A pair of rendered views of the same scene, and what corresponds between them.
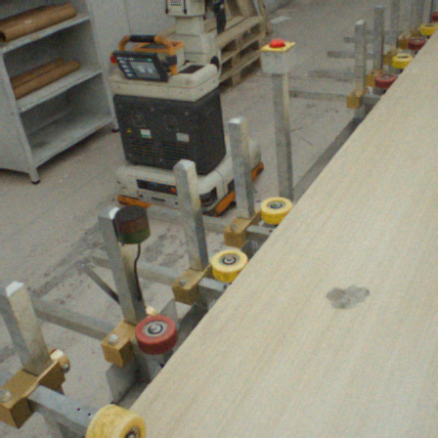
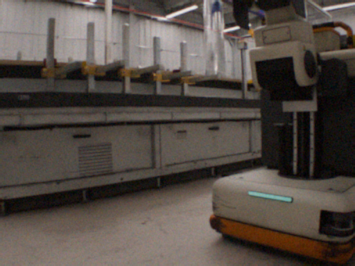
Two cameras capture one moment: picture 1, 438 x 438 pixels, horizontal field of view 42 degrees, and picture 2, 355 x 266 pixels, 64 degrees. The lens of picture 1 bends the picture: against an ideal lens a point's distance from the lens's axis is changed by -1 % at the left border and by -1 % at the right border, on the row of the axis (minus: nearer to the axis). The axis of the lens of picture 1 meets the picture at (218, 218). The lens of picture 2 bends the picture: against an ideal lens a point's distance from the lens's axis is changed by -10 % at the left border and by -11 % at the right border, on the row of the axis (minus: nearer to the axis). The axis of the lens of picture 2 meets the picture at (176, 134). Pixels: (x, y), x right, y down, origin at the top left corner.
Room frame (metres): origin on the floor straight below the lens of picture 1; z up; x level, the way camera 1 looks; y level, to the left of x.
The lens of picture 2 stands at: (4.40, -0.11, 0.54)
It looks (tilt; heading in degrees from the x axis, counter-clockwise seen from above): 3 degrees down; 195
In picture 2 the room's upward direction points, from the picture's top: 1 degrees counter-clockwise
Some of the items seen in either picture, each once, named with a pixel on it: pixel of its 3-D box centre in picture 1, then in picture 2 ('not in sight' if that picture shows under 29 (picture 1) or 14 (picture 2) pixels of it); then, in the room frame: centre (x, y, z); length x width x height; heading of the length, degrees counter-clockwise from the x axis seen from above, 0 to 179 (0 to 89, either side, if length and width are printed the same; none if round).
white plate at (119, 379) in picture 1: (145, 347); not in sight; (0.97, 0.20, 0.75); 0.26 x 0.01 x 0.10; 147
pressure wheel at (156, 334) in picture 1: (159, 347); not in sight; (0.85, 0.15, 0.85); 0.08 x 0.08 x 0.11
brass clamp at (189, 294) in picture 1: (196, 279); not in sight; (1.12, 0.07, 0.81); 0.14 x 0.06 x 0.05; 147
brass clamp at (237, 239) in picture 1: (243, 227); not in sight; (1.33, -0.07, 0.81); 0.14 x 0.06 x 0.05; 147
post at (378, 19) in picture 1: (377, 62); (157, 69); (2.39, -0.77, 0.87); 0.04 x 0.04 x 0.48; 57
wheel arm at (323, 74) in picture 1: (355, 76); (170, 77); (2.40, -0.67, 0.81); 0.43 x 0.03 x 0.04; 57
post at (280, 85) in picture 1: (284, 144); (243, 73); (1.56, -0.22, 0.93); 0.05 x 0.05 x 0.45; 57
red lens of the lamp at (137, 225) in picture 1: (130, 219); not in sight; (0.90, 0.16, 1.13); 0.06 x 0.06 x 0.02
